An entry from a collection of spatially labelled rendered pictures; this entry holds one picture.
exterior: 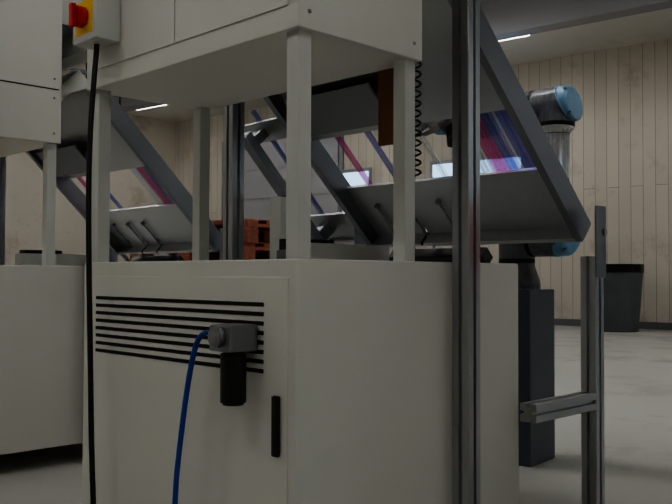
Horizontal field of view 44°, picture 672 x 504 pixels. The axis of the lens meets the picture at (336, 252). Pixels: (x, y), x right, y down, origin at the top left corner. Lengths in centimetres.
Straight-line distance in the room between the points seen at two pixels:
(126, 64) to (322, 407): 85
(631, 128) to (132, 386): 895
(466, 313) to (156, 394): 62
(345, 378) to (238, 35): 63
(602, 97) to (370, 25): 901
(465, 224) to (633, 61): 887
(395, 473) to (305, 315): 37
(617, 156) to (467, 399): 876
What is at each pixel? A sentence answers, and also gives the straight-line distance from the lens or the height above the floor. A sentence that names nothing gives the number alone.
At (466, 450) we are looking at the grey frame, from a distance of 168.
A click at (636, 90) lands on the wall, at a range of 1037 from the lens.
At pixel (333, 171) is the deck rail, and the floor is 89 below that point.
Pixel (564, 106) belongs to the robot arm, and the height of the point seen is 112.
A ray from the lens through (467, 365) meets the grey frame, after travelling 165.
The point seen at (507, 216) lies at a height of 75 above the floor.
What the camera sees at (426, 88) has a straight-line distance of 201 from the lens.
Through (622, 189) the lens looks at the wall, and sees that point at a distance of 1025.
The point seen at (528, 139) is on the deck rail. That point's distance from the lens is 192.
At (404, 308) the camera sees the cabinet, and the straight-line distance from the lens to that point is 156.
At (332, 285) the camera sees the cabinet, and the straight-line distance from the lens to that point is 142.
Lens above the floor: 59
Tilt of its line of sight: 2 degrees up
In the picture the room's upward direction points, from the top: straight up
